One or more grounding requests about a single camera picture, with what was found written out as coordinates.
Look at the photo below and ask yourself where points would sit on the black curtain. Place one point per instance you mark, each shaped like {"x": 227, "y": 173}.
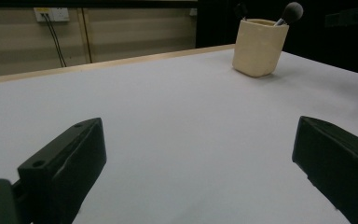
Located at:
{"x": 213, "y": 28}

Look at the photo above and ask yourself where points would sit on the beige square cup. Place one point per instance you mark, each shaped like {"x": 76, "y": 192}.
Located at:
{"x": 256, "y": 49}

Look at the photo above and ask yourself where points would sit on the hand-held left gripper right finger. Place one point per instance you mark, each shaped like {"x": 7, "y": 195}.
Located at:
{"x": 338, "y": 165}

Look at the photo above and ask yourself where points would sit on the large fluffy makeup brush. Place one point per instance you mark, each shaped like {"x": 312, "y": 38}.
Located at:
{"x": 292, "y": 12}

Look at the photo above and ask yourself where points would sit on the white table mat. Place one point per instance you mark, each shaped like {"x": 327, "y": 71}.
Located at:
{"x": 183, "y": 124}

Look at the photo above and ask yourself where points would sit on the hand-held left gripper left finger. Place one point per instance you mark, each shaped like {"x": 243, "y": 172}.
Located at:
{"x": 65, "y": 168}

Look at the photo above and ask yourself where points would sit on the white wall socket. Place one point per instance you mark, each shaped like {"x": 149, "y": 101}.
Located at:
{"x": 56, "y": 14}

